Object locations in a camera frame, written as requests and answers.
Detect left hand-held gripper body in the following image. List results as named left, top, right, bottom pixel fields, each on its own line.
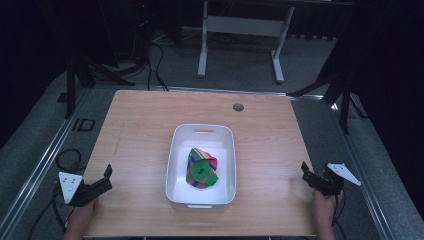
left=58, top=171, right=102, bottom=208

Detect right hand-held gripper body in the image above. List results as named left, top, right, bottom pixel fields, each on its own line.
left=311, top=162, right=362, bottom=197

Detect colourful striped sock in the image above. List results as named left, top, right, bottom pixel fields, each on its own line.
left=185, top=147, right=220, bottom=190

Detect white plastic bin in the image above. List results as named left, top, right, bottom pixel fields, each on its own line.
left=165, top=123, right=237, bottom=212

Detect person's right hand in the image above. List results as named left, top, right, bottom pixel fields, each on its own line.
left=311, top=188, right=345, bottom=228

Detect person's left hand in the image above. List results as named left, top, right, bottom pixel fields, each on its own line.
left=65, top=197, right=100, bottom=232

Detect black metal stand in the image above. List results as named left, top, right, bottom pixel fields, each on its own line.
left=55, top=49, right=136, bottom=120
left=287, top=63, right=356, bottom=135

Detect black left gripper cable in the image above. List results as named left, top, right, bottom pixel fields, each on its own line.
left=27, top=148, right=84, bottom=240

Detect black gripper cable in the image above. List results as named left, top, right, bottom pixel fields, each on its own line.
left=331, top=189, right=348, bottom=240
left=27, top=148, right=84, bottom=240

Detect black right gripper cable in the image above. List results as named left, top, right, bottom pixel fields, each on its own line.
left=331, top=189, right=348, bottom=240

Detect metal floor rail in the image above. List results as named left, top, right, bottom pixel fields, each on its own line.
left=0, top=89, right=93, bottom=240
left=149, top=85, right=325, bottom=102
left=328, top=99, right=398, bottom=240

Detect black floor cable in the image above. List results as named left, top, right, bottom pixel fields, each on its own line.
left=145, top=41, right=170, bottom=92

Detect white metal desk frame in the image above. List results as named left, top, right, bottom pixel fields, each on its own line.
left=197, top=0, right=297, bottom=85

